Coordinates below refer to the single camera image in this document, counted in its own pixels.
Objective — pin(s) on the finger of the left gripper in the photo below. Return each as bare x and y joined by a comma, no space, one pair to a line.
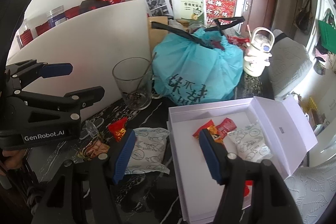
35,108
21,74

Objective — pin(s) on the teal drawstring bag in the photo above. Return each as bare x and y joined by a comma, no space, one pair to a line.
196,68

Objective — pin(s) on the white green food bag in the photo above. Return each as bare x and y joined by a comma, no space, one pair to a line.
194,11

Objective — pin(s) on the red gold candy packet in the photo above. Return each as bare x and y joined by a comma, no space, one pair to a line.
118,129

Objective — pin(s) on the person's left hand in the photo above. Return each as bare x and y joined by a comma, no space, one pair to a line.
13,160

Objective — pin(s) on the red northeast poster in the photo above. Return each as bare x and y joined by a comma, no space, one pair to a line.
219,9

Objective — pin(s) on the metal spoon in mug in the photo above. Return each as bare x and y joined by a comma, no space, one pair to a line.
145,71

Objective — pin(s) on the grey chair back cushion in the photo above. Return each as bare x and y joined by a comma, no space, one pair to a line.
289,64

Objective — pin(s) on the white patterned packet in box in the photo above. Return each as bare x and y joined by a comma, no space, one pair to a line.
250,143

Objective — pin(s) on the white foam board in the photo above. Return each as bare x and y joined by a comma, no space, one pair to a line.
93,43

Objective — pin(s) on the green tote bag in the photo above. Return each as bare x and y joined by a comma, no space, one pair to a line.
327,31

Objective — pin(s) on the small red snack packet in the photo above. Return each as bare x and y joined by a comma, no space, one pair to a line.
225,127

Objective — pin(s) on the grey leaf pattern cushion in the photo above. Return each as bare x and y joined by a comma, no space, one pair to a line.
313,190

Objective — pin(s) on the white patterned snack packet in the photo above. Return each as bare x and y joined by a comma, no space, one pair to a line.
149,151

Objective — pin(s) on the red paper flower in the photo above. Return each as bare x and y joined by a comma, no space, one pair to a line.
248,187

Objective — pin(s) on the brown entrance door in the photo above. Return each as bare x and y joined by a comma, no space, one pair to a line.
258,13

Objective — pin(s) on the green cereal packet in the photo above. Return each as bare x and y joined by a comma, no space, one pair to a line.
93,149

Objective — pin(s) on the red yellow snack packet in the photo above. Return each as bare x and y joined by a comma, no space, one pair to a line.
210,126

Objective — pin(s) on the cream kettle with handle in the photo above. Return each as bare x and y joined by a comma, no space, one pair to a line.
257,54

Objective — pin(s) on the black white photo sheet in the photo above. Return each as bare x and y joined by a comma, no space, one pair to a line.
158,7

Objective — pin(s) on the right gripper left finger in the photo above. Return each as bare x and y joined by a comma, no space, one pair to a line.
112,170

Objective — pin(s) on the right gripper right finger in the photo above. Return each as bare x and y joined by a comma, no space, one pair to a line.
227,169

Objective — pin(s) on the glass mug with cartoon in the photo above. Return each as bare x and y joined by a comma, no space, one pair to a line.
126,73

